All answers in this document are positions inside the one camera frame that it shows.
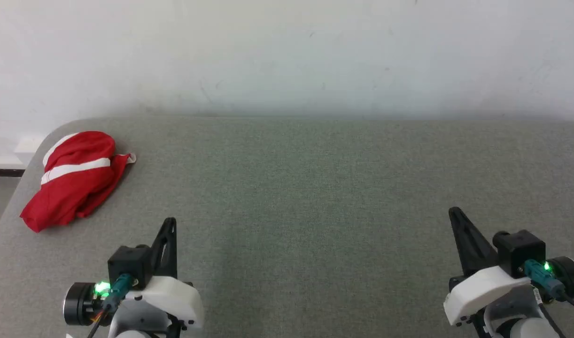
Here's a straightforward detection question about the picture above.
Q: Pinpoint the right teal plug black cable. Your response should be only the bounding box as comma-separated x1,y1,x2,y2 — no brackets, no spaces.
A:
523,259,574,315

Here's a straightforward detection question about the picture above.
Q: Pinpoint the left teal plug black cable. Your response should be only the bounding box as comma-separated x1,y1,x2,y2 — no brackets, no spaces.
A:
87,274,134,338

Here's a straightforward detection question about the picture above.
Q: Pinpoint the red shirt with white stripe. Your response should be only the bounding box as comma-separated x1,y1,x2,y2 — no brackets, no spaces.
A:
20,131,137,233

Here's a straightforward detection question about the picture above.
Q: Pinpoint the teal plug black cable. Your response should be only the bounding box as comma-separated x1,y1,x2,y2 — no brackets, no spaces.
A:
87,274,134,338
523,259,574,315

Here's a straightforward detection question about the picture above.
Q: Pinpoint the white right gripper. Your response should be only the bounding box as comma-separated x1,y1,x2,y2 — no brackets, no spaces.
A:
443,207,532,327

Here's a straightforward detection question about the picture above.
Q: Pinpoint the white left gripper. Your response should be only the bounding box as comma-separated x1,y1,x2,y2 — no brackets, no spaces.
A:
126,217,206,330

